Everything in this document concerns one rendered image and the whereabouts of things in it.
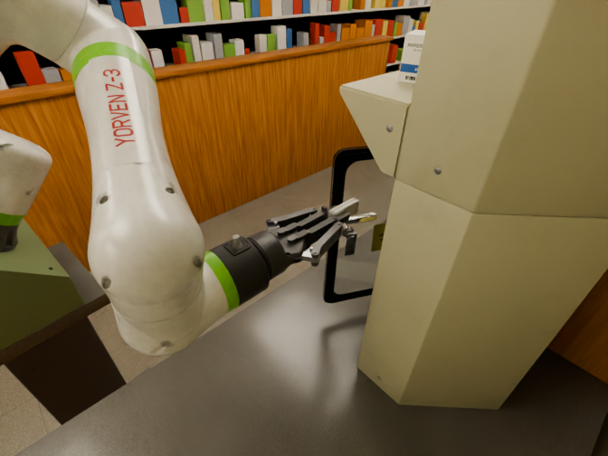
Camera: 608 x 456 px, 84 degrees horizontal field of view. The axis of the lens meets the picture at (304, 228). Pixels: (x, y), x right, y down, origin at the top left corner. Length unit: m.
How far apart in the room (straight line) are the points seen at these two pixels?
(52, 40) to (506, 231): 0.67
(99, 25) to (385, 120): 0.46
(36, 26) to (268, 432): 0.75
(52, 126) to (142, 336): 1.92
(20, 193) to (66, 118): 1.33
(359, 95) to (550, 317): 0.43
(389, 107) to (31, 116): 1.99
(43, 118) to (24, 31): 1.61
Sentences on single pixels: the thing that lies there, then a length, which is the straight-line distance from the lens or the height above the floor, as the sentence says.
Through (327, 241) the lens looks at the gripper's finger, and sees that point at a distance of 0.54.
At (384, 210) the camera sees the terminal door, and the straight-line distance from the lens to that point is 0.71.
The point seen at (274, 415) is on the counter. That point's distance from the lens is 0.76.
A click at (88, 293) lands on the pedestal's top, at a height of 0.94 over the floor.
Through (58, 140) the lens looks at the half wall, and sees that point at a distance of 2.30.
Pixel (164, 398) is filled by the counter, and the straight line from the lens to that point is 0.82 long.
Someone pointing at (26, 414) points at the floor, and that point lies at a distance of 2.17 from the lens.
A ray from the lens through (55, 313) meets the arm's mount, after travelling 1.04.
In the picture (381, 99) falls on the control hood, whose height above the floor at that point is 1.51.
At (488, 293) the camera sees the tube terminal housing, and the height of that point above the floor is 1.28.
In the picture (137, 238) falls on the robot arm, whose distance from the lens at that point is 0.33.
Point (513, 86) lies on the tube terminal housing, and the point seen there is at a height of 1.55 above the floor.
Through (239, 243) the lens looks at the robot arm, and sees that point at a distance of 0.48.
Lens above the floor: 1.63
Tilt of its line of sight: 37 degrees down
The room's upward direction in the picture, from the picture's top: 1 degrees clockwise
